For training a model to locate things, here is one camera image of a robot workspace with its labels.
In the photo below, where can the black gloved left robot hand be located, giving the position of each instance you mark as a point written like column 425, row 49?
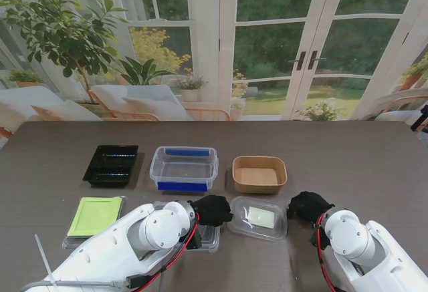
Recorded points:
column 214, row 210

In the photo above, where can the clear lid with white label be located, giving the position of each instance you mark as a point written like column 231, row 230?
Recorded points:
column 262, row 220

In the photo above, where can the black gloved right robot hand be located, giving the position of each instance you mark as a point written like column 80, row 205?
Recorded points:
column 307, row 206

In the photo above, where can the brown kraft paper bowl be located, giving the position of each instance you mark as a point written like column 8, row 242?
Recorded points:
column 257, row 175

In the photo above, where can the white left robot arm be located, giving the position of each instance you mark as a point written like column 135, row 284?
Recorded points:
column 133, row 238

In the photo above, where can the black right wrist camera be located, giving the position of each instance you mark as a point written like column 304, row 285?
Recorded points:
column 315, row 240

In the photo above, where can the black tripod stand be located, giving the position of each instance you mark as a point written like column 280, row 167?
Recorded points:
column 422, row 118

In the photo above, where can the black plastic food tray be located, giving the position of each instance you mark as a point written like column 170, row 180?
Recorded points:
column 110, row 165

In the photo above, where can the clear lid with blue sticker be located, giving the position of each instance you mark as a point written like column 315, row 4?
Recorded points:
column 210, row 238

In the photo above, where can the clear lid with green sheet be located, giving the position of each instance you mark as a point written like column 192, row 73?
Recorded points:
column 93, row 215

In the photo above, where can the clear container with blue clips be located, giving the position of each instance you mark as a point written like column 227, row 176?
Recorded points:
column 184, row 168

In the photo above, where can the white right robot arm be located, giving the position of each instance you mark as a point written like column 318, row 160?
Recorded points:
column 368, row 248

